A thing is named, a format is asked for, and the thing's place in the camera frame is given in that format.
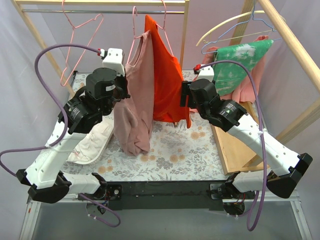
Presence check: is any orange t-shirt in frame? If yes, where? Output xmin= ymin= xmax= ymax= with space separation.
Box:
xmin=144 ymin=15 xmax=192 ymax=129

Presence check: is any dusty pink graphic t-shirt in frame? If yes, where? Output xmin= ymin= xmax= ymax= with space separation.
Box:
xmin=113 ymin=30 xmax=155 ymax=156

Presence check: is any pink wire hanger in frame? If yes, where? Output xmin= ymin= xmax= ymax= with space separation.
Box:
xmin=60 ymin=0 xmax=105 ymax=87
xmin=126 ymin=6 xmax=142 ymax=64

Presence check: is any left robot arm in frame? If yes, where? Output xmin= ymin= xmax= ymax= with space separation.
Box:
xmin=16 ymin=67 xmax=130 ymax=204

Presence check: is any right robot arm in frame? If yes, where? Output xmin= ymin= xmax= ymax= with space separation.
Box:
xmin=180 ymin=78 xmax=313 ymax=199

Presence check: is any pink hanger holding orange shirt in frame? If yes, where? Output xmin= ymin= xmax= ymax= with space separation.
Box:
xmin=157 ymin=0 xmax=174 ymax=56

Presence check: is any green tie-dye garment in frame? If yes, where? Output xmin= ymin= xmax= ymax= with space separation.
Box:
xmin=213 ymin=39 xmax=274 ymax=96

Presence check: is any salmon pink pleated garment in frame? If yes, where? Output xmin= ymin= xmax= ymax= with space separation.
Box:
xmin=202 ymin=35 xmax=274 ymax=103

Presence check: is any white garment in basket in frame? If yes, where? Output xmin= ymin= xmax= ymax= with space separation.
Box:
xmin=67 ymin=123 xmax=113 ymax=162

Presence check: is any white laundry basket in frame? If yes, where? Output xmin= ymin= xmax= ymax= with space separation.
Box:
xmin=67 ymin=124 xmax=115 ymax=165

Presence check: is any floral table cloth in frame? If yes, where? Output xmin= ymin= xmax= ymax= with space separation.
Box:
xmin=49 ymin=70 xmax=266 ymax=182

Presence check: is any right wooden clothes rack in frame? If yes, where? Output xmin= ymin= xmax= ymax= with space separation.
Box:
xmin=207 ymin=0 xmax=320 ymax=176

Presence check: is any wooden clothes rack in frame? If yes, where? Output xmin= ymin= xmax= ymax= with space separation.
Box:
xmin=9 ymin=0 xmax=189 ymax=108
xmin=207 ymin=0 xmax=320 ymax=176

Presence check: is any left wooden clothes rack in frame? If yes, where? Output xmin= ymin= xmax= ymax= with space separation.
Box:
xmin=9 ymin=0 xmax=189 ymax=108

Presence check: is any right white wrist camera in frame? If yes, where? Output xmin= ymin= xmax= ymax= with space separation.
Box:
xmin=193 ymin=64 xmax=215 ymax=82

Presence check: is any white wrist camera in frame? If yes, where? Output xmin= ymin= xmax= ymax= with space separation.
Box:
xmin=193 ymin=64 xmax=215 ymax=82
xmin=98 ymin=48 xmax=126 ymax=77

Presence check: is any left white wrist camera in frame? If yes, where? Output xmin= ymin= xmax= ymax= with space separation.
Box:
xmin=98 ymin=48 xmax=126 ymax=77

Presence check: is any blue wire hanger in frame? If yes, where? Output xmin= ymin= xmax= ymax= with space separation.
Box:
xmin=195 ymin=0 xmax=277 ymax=54

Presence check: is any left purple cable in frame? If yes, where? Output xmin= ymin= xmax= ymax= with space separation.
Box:
xmin=0 ymin=44 xmax=122 ymax=228

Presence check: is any purple cable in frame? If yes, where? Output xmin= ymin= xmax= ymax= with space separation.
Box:
xmin=199 ymin=60 xmax=267 ymax=231
xmin=0 ymin=44 xmax=122 ymax=228

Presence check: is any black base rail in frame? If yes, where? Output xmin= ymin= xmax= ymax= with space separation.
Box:
xmin=100 ymin=180 xmax=243 ymax=211

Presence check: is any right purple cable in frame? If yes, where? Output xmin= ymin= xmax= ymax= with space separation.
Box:
xmin=199 ymin=60 xmax=267 ymax=231

